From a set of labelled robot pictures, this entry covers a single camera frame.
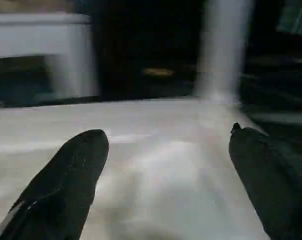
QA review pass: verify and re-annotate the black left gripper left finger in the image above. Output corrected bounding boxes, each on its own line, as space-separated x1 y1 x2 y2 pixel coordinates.
0 128 109 240

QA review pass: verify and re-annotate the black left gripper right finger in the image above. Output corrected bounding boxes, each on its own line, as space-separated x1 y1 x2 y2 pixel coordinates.
228 121 302 240

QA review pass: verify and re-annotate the white plastic table top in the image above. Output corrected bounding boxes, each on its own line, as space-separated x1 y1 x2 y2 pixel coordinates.
0 96 274 240

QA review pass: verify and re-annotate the white plastic table leg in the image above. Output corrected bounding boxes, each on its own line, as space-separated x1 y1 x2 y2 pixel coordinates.
194 0 254 105

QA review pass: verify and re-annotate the white sideboard cabinet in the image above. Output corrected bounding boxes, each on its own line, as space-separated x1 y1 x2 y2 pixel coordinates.
0 12 99 102

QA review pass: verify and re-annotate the black cabinet with gold label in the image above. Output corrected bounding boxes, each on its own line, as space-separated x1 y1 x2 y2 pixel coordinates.
90 0 204 100

